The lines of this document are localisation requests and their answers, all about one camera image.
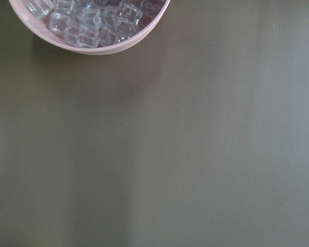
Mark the clear ice cube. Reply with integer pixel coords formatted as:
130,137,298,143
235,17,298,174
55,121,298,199
25,0,55,19
48,12,70,35
75,7,101,27
117,2,143,25
63,25,99,48

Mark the pink bowl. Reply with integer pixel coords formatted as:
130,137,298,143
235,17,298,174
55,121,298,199
9,0,170,55

